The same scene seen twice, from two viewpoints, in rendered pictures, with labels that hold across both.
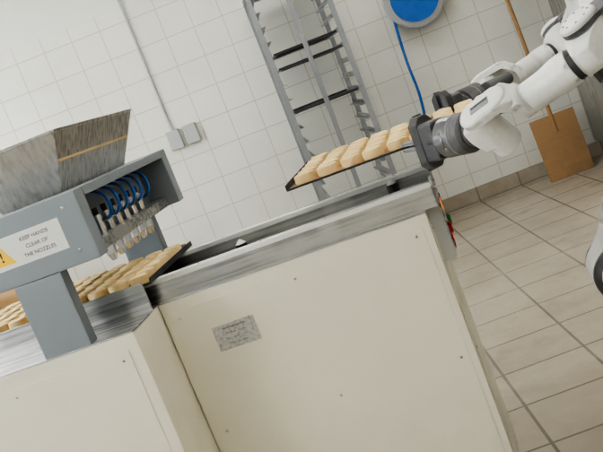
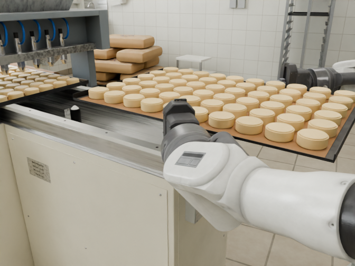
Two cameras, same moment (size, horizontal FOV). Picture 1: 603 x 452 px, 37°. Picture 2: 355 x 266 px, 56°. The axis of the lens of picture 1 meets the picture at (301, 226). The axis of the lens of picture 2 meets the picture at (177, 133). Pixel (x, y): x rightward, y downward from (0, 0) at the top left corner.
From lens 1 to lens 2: 152 cm
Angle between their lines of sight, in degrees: 25
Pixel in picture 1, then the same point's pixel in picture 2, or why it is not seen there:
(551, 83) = (290, 225)
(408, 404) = not seen: outside the picture
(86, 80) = not seen: outside the picture
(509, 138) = (219, 218)
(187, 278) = (20, 117)
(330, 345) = (86, 217)
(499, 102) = (202, 183)
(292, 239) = (80, 134)
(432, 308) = (154, 249)
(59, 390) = not seen: outside the picture
